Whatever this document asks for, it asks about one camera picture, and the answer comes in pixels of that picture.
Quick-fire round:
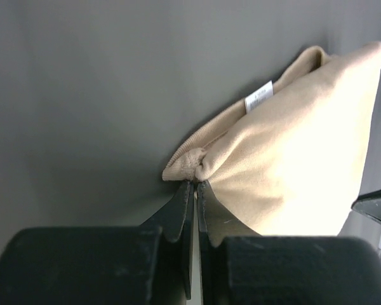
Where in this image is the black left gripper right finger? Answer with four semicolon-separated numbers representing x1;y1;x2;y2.
197;182;381;304

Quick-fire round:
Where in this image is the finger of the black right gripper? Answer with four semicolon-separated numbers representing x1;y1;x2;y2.
351;189;381;225

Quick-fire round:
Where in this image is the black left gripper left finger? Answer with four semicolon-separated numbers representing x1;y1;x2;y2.
0;181;194;304

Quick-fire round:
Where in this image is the beige t shirt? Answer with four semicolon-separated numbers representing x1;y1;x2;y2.
162;41;381;236

